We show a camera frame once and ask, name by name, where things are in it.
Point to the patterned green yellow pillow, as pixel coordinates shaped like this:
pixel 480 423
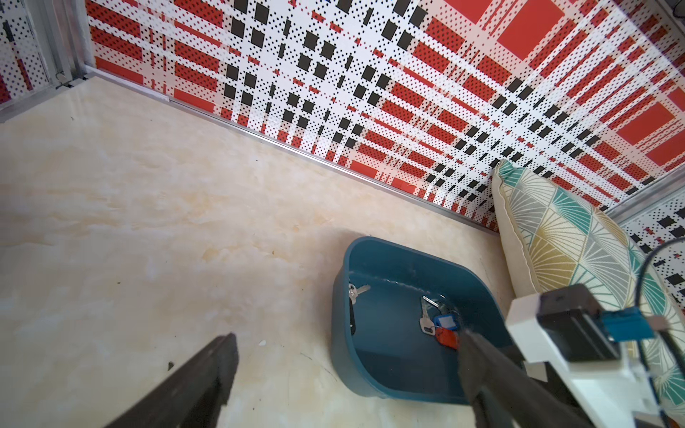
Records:
pixel 553 238

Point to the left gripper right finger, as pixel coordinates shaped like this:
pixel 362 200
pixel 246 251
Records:
pixel 502 394

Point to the key with long black tag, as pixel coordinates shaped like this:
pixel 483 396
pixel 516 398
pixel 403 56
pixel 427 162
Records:
pixel 354 293

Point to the key with blue tag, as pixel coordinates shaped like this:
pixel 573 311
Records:
pixel 447 317

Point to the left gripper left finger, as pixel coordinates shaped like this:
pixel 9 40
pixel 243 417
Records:
pixel 194 395

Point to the teal plastic storage box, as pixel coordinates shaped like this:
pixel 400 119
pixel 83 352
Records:
pixel 389 357

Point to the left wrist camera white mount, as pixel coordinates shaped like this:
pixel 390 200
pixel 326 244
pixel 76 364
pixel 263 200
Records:
pixel 611 361

